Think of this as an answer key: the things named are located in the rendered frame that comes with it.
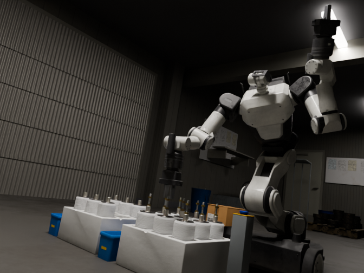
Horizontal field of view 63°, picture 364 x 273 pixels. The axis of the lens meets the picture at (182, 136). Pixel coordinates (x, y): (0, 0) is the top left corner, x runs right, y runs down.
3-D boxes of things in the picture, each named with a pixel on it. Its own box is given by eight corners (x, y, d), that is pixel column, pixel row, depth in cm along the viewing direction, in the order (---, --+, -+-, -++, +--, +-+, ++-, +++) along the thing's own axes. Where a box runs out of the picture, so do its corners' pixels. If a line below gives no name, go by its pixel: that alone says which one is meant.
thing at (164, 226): (151, 260, 125) (158, 216, 129) (145, 254, 134) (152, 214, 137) (172, 261, 128) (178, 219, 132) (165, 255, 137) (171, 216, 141)
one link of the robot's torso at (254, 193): (243, 214, 162) (271, 159, 191) (274, 220, 151) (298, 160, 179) (235, 195, 155) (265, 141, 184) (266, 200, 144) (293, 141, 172)
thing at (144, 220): (154, 254, 137) (160, 214, 141) (135, 253, 132) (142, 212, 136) (145, 248, 145) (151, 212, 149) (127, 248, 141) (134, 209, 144)
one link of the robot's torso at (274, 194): (271, 213, 194) (242, 179, 164) (303, 218, 181) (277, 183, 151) (266, 235, 188) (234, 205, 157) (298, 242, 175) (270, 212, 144)
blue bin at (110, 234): (140, 252, 166) (143, 231, 169) (153, 258, 159) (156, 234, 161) (94, 256, 144) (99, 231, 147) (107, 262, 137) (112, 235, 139)
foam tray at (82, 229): (110, 236, 202) (115, 209, 205) (150, 250, 176) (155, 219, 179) (57, 237, 173) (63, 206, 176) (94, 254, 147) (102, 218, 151)
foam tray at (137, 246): (170, 257, 166) (175, 225, 169) (230, 279, 141) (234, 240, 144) (115, 263, 137) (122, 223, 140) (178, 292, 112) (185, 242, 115)
